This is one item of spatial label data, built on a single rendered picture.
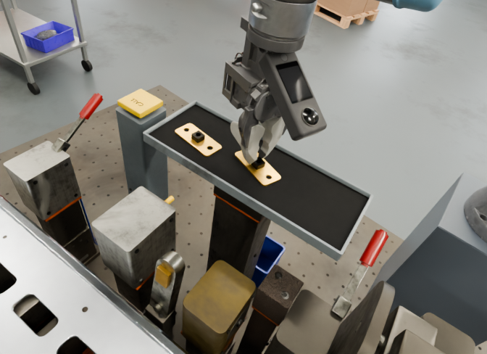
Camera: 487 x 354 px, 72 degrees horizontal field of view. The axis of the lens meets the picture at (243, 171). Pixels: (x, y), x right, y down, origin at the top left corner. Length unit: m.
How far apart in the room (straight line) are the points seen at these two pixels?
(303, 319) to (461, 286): 0.37
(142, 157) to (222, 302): 0.34
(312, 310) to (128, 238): 0.28
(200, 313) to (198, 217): 0.58
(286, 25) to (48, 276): 0.52
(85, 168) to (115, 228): 0.70
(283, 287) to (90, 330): 0.29
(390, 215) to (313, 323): 1.83
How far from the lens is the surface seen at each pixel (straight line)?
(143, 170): 0.73
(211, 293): 0.51
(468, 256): 0.73
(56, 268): 0.65
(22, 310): 0.65
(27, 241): 0.70
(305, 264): 1.02
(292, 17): 0.41
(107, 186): 1.15
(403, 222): 2.32
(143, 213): 0.54
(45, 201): 0.76
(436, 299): 0.83
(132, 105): 0.67
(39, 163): 0.73
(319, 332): 0.52
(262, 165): 0.55
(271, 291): 0.50
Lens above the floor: 1.54
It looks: 45 degrees down
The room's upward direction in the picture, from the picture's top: 11 degrees clockwise
